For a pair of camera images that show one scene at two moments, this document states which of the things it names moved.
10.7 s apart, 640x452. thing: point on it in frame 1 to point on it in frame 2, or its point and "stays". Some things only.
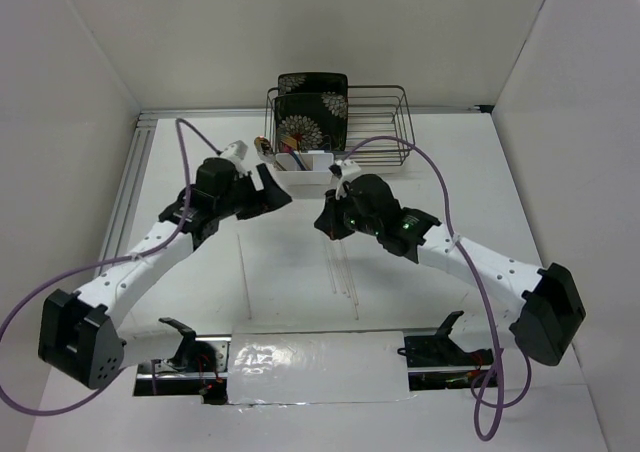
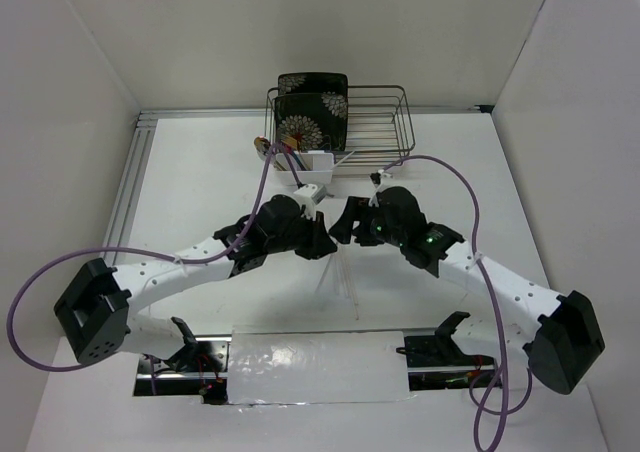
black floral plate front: x=319 y=120 stays
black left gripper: x=263 y=200 to x=320 y=243
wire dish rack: x=372 y=111 stays
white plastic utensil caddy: x=304 y=168 stays
